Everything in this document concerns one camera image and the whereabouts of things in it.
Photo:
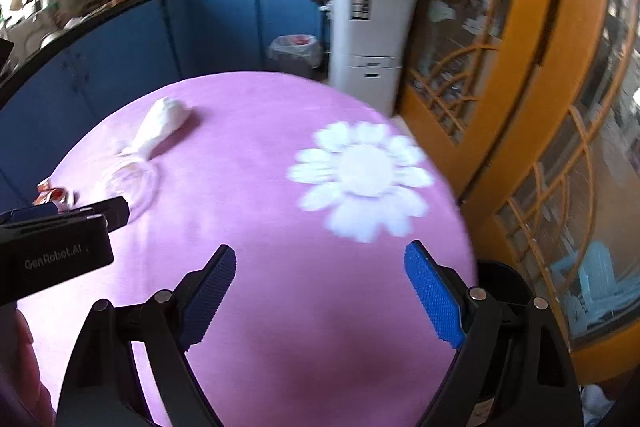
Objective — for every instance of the twisted white plastic bag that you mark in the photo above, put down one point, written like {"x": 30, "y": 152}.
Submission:
{"x": 160, "y": 122}

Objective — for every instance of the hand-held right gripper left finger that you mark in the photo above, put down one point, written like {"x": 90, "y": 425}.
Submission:
{"x": 212, "y": 292}

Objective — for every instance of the wide wooden glass door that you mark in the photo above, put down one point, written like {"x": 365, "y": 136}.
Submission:
{"x": 595, "y": 57}

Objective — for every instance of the clear drinking glass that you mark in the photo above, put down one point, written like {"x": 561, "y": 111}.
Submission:
{"x": 134, "y": 187}

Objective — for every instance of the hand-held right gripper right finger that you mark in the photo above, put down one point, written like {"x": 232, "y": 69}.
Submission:
{"x": 435, "y": 297}

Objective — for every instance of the grey lined waste bin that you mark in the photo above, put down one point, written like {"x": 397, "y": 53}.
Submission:
{"x": 295, "y": 54}

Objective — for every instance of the purple flower tablecloth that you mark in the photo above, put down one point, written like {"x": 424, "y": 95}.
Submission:
{"x": 280, "y": 232}

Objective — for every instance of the small red candy wrapper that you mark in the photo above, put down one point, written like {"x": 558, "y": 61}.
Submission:
{"x": 52, "y": 194}

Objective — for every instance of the person's left forearm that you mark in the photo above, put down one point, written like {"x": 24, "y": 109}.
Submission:
{"x": 31, "y": 357}

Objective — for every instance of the narrow wooden glass door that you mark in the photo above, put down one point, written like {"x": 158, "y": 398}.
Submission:
{"x": 530, "y": 7}

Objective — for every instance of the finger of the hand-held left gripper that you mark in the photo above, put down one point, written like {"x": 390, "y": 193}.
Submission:
{"x": 112, "y": 213}

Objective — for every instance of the tall white storage cabinet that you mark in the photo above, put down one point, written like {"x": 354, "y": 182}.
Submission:
{"x": 370, "y": 42}

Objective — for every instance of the blue kitchen cabinets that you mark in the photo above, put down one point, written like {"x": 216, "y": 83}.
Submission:
{"x": 220, "y": 27}

